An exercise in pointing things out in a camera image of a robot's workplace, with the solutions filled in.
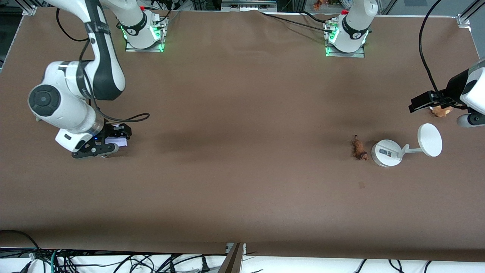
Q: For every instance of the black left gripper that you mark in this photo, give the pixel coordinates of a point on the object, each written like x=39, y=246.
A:
x=456, y=88

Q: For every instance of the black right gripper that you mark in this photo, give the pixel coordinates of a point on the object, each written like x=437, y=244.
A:
x=110, y=131

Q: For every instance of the small white card box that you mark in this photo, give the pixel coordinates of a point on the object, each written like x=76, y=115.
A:
x=117, y=142

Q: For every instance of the brown lion statue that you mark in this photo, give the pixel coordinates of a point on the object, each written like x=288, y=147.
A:
x=359, y=148

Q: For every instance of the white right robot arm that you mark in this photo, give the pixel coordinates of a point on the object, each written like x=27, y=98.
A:
x=57, y=102

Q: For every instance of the white round desk lamp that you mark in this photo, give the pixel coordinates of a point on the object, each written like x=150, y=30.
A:
x=430, y=140

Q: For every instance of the brown table cover sheet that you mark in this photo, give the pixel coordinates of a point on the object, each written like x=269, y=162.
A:
x=242, y=208

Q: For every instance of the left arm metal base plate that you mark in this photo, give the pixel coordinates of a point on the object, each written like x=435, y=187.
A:
x=358, y=55

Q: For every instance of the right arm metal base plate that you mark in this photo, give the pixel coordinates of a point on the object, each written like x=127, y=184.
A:
x=130, y=48

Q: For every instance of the aluminium frame corner bracket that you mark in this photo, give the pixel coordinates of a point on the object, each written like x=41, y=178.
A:
x=30, y=10
x=464, y=21

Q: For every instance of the grey metal post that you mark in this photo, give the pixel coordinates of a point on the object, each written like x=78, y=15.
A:
x=233, y=259

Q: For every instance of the silver metal rail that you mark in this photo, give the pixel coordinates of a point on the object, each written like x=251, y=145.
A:
x=248, y=4

